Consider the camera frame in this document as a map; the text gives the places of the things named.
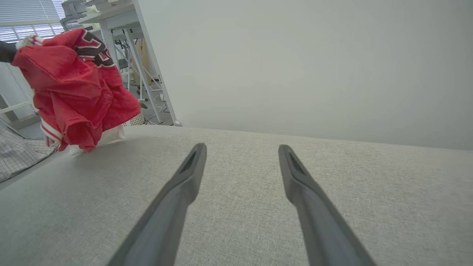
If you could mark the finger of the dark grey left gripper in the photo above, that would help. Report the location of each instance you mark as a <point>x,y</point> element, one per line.
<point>6,51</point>

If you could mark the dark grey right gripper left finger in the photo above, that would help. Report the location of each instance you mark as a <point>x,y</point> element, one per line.
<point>166,214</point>

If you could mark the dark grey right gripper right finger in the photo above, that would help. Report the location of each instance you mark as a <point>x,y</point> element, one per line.
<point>321,221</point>

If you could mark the red white jersey garment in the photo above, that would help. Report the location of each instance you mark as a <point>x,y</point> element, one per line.
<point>74,92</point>

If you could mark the white window blinds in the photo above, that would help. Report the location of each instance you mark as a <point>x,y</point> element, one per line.
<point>22,14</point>

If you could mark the grey equipment on desk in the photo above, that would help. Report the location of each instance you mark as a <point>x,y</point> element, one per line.
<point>75,9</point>

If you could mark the white perforated laundry basket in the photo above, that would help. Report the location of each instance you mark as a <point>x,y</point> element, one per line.
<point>136,120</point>

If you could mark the grey checkered cloth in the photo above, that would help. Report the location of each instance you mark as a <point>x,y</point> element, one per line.
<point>14,155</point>

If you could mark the white metal frame desk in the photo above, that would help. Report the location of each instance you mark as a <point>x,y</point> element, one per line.
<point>114,16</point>

